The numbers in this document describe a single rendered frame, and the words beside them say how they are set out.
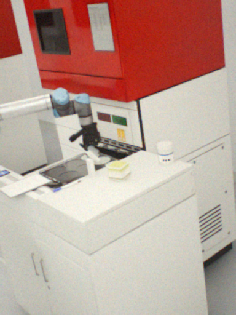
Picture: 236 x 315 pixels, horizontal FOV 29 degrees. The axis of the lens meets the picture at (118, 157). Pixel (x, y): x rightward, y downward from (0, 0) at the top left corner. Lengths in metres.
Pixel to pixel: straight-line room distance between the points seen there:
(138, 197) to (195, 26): 1.03
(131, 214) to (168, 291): 0.49
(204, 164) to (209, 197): 0.22
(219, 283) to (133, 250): 1.07
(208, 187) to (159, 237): 0.81
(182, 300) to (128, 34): 1.29
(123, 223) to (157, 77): 0.81
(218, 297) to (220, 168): 0.75
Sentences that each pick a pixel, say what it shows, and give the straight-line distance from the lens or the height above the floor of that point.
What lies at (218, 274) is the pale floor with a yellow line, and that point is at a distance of 3.02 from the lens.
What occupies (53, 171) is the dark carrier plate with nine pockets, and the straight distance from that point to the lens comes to 2.45.
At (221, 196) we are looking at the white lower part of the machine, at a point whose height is 0.45.
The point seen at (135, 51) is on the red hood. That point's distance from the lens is 2.25.
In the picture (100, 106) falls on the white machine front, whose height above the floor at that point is 1.16.
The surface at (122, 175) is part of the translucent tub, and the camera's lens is 2.01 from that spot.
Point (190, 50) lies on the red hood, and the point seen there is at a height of 1.37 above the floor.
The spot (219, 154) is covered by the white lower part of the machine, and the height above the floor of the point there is 0.72.
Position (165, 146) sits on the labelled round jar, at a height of 1.06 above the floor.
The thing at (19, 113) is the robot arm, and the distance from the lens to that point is 2.24.
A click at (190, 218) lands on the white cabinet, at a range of 2.19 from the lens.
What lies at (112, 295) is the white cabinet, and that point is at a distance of 2.00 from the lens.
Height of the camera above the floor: 1.81
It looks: 22 degrees down
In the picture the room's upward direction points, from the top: 9 degrees counter-clockwise
